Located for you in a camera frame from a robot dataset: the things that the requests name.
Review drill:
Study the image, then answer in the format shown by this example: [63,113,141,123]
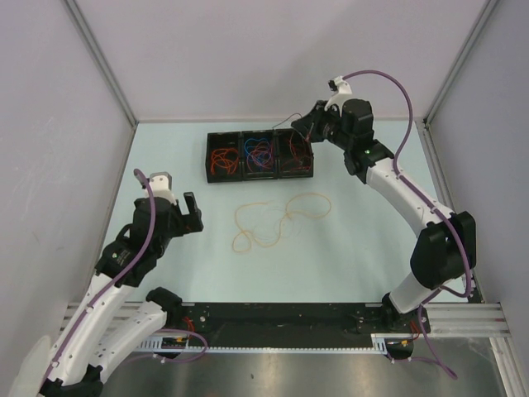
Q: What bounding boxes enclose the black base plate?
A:
[167,303,430,345]

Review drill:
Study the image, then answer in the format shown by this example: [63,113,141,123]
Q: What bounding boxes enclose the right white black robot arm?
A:
[291,99,476,332]

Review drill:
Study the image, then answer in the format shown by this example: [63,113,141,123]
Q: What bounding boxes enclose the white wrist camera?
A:
[324,76,353,115]
[141,172,178,207]

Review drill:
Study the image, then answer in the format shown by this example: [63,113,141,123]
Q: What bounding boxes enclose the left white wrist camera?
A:
[141,172,178,207]

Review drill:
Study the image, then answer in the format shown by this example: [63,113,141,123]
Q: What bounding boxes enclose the grey slotted cable duct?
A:
[133,334,417,355]

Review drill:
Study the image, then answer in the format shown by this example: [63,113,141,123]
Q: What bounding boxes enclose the black storage bin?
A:
[205,132,242,184]
[241,130,278,181]
[274,128,314,179]

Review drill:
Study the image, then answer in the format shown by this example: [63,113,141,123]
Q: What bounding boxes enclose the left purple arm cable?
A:
[41,168,158,381]

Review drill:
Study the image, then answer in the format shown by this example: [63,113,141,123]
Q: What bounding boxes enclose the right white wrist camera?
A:
[324,76,353,115]

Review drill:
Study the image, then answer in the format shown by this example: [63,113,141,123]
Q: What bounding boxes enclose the aluminium frame rail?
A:
[60,302,511,337]

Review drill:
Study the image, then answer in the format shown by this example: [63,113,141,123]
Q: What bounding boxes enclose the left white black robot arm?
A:
[39,189,203,396]

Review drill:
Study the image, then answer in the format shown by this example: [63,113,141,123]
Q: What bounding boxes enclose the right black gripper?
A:
[292,100,353,151]

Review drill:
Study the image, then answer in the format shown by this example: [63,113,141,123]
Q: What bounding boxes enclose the blue wire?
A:
[243,138,274,170]

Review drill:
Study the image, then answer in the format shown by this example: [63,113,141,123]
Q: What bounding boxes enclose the black middle storage bin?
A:
[241,130,278,181]

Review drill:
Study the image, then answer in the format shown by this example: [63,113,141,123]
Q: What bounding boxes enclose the black right storage bin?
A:
[274,128,314,179]

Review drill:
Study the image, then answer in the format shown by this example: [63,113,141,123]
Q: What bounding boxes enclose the dark orange wire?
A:
[210,147,241,175]

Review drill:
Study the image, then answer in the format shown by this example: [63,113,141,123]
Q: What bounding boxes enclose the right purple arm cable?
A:
[342,70,474,299]

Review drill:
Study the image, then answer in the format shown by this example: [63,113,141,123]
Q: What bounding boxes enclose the red wire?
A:
[280,132,313,173]

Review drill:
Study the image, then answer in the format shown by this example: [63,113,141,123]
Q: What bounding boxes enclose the black left storage bin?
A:
[205,132,242,184]

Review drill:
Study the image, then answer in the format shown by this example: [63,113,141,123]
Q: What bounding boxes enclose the pink maroon wire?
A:
[246,142,274,171]

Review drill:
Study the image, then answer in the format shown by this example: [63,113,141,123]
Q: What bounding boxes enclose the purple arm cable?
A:
[342,70,474,299]
[41,168,158,381]

